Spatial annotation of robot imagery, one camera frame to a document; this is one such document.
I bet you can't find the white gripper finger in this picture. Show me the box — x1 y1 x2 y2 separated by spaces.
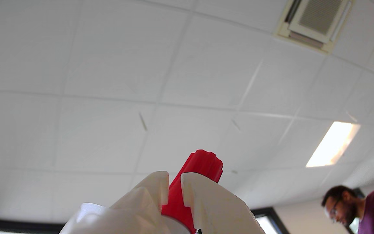
59 171 172 234
180 172 266 234

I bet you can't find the red whiteboard marker pen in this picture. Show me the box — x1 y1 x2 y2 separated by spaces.
161 149 224 234

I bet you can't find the dark framed window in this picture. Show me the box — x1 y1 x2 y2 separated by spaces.
251 207 291 234

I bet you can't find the rectangular ceiling light panel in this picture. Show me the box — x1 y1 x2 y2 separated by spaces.
305 121 361 168

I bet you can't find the ceiling air vent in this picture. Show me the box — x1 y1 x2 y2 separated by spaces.
276 0 356 54

